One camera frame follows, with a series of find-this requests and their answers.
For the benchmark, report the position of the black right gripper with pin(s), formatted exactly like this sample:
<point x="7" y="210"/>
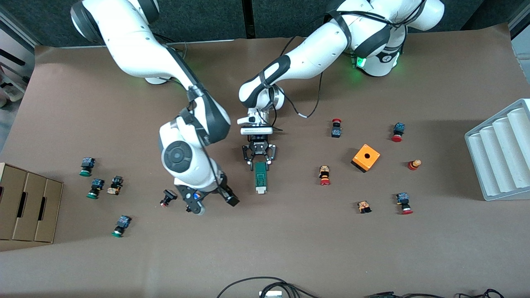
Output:
<point x="222" y="187"/>

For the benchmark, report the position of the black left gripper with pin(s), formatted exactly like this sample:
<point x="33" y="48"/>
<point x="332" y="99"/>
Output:
<point x="258" y="148"/>

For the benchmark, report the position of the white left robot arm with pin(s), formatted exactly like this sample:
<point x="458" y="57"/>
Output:
<point x="314" y="49"/>

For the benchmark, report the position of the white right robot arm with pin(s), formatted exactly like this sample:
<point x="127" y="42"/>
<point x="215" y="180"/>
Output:
<point x="136" y="45"/>

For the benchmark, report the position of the black push button orange block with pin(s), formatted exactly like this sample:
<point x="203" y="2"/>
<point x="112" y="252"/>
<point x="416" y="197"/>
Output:
<point x="188" y="208"/>

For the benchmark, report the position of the red push button orange block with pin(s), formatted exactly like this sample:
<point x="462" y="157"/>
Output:
<point x="324" y="171"/>

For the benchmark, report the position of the small red button blue block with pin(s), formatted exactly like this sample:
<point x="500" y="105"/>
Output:
<point x="336" y="132"/>

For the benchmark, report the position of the green push button blue block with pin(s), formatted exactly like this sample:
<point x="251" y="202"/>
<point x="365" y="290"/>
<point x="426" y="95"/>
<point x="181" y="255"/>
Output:
<point x="123" y="222"/>
<point x="87" y="163"/>
<point x="97" y="184"/>

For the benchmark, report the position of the black push button beige block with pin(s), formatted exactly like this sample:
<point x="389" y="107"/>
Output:
<point x="116" y="182"/>

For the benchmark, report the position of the orange button box with hole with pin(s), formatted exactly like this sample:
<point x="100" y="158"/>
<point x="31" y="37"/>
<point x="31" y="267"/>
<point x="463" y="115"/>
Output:
<point x="369" y="162"/>

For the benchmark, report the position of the white plug connector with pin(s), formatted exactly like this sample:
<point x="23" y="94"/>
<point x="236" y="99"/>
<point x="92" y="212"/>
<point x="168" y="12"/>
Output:
<point x="270" y="294"/>

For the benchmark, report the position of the orange contact block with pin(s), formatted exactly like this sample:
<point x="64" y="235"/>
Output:
<point x="364" y="205"/>

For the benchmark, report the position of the red mushroom button blue block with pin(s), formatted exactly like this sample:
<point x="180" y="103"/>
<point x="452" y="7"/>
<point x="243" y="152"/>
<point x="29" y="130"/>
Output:
<point x="402" y="198"/>
<point x="399" y="127"/>

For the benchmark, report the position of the brown paper table cover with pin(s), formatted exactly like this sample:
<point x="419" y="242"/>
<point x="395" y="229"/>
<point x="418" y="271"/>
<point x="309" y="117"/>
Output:
<point x="372" y="248"/>

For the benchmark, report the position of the red yellow mushroom button head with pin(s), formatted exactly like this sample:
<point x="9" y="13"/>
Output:
<point x="413" y="165"/>

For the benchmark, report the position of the brown cardboard box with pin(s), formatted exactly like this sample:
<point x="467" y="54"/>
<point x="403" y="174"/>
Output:
<point x="31" y="194"/>

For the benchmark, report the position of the grey ridged tray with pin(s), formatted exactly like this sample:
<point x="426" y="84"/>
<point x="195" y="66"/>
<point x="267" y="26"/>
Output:
<point x="501" y="157"/>

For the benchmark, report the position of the black vertical post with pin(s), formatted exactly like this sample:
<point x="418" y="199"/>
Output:
<point x="248" y="18"/>

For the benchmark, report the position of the grey metal frame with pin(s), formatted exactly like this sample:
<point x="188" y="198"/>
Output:
<point x="14" y="49"/>
<point x="521" y="27"/>

